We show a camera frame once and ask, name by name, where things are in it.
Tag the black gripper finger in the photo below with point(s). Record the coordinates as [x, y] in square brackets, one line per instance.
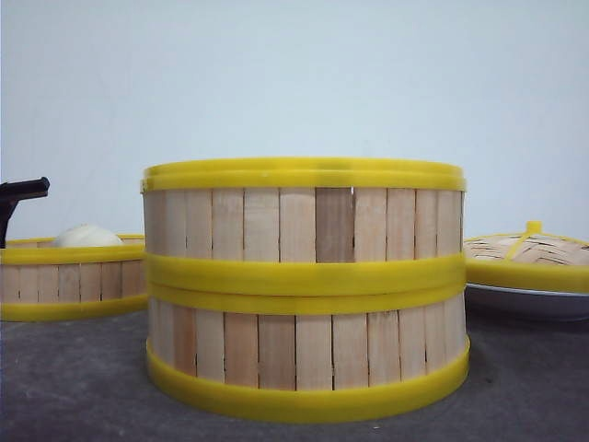
[14, 192]

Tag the bamboo steamer basket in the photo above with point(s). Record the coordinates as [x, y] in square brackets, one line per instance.
[291, 229]
[42, 282]
[308, 368]

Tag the woven bamboo steamer lid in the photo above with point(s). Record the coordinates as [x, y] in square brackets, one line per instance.
[530, 260]

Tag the white bun in left basket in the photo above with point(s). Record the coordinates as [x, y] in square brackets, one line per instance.
[87, 235]

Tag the white plate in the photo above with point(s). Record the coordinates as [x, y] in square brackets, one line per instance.
[528, 304]

